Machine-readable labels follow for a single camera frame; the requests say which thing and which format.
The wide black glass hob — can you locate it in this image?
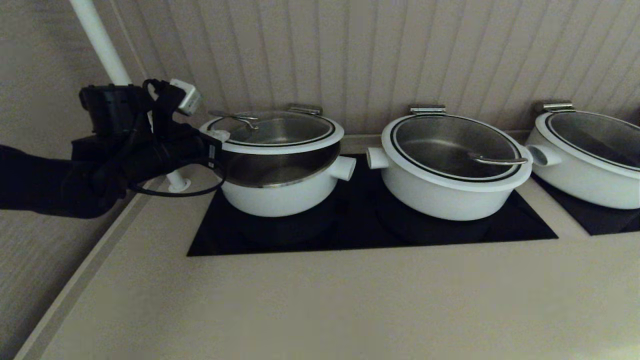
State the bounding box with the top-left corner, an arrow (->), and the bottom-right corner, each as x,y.
186,154 -> 559,258

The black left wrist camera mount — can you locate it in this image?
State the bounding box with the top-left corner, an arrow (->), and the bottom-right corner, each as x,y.
79,79 -> 187,138

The small black glass hob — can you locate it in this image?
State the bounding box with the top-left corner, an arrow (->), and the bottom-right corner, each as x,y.
531,172 -> 640,237

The white support pole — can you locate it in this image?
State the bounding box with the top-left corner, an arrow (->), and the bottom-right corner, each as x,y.
69,0 -> 192,194

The white round pot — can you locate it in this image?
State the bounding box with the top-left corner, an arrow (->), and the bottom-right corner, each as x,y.
212,142 -> 357,218
366,145 -> 533,222
525,127 -> 640,210

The glass lid with steel handle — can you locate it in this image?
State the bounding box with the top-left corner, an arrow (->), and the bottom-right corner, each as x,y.
381,114 -> 534,193
199,110 -> 346,156
535,110 -> 640,180

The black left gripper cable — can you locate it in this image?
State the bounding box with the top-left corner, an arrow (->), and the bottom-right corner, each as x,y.
129,157 -> 227,198

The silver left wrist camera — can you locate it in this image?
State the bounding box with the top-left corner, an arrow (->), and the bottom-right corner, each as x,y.
169,78 -> 202,117

